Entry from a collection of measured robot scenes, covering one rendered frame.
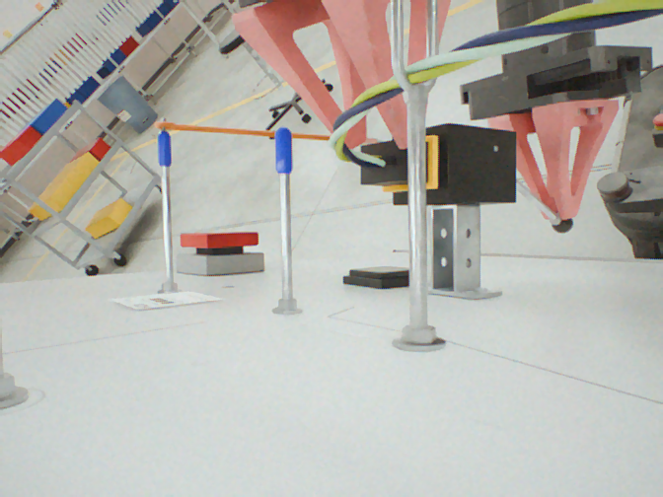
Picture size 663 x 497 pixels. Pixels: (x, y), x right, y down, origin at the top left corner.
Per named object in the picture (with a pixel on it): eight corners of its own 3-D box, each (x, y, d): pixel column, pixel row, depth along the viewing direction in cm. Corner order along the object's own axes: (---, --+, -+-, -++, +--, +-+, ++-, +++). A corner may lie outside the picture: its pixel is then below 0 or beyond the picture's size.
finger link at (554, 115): (571, 227, 32) (558, 66, 30) (477, 226, 37) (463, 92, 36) (628, 209, 35) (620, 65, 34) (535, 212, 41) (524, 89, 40)
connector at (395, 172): (463, 185, 28) (464, 147, 28) (399, 179, 25) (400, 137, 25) (419, 188, 30) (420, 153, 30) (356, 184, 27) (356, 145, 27)
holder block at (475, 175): (517, 203, 29) (517, 130, 29) (449, 202, 26) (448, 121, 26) (459, 205, 33) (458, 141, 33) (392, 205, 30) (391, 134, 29)
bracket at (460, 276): (502, 295, 29) (502, 202, 28) (474, 299, 27) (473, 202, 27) (439, 287, 32) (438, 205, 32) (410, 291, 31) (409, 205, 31)
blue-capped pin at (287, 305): (310, 312, 25) (305, 125, 24) (281, 316, 24) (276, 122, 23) (293, 308, 26) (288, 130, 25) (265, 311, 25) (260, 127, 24)
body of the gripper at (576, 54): (600, 79, 29) (590, -65, 28) (458, 112, 37) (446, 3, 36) (657, 77, 32) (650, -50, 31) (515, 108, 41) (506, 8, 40)
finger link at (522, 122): (595, 227, 30) (583, 59, 29) (493, 226, 36) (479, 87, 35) (652, 209, 34) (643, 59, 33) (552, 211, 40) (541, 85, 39)
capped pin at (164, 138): (187, 291, 33) (181, 117, 32) (169, 294, 32) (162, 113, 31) (171, 290, 34) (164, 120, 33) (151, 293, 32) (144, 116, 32)
